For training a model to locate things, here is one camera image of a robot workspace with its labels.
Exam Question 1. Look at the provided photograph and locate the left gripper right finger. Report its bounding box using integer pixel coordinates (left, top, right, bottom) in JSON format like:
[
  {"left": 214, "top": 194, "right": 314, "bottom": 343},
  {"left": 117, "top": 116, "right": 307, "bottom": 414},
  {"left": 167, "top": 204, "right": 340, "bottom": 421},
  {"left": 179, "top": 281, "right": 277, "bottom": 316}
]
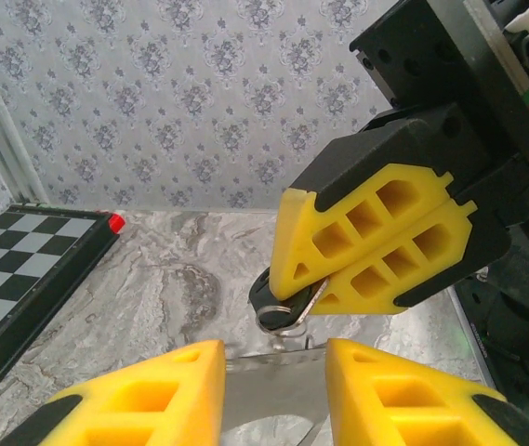
[{"left": 326, "top": 337, "right": 529, "bottom": 446}]

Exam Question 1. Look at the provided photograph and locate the aluminium table edge rail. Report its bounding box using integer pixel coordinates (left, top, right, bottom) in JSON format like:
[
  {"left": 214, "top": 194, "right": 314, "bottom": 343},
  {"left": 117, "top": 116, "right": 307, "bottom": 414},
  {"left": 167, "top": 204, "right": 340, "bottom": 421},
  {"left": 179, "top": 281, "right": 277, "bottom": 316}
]
[{"left": 7, "top": 200, "right": 288, "bottom": 216}]

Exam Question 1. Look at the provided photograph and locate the black and grey checkerboard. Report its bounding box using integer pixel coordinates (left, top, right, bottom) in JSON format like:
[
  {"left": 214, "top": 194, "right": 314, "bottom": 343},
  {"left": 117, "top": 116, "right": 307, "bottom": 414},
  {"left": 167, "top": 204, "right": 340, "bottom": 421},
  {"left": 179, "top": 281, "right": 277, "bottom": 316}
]
[{"left": 0, "top": 203, "right": 122, "bottom": 413}]

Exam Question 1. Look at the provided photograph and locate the clear plastic bag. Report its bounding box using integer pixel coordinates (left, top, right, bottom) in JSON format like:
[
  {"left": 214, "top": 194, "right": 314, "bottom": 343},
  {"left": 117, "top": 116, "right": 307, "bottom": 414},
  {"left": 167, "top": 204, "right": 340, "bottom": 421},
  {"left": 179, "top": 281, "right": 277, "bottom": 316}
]
[{"left": 223, "top": 324, "right": 331, "bottom": 446}]

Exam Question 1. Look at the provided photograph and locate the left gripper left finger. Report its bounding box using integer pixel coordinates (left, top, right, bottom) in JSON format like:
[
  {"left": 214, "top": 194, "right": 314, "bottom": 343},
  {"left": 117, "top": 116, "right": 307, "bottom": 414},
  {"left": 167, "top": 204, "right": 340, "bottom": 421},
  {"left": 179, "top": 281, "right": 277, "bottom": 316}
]
[{"left": 0, "top": 338, "right": 227, "bottom": 446}]

